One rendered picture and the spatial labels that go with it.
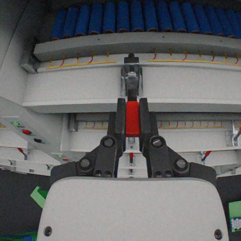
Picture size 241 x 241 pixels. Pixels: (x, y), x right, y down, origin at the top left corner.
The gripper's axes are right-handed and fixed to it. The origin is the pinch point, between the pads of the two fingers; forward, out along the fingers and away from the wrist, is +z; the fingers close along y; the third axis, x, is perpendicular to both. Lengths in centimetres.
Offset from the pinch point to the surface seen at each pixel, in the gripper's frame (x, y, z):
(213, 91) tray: -1.2, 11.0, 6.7
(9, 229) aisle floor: -103, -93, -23
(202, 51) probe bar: 2.3, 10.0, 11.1
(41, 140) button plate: -14.4, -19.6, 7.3
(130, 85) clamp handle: 0.6, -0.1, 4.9
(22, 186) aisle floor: -96, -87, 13
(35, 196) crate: -77, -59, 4
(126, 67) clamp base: 1.4, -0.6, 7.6
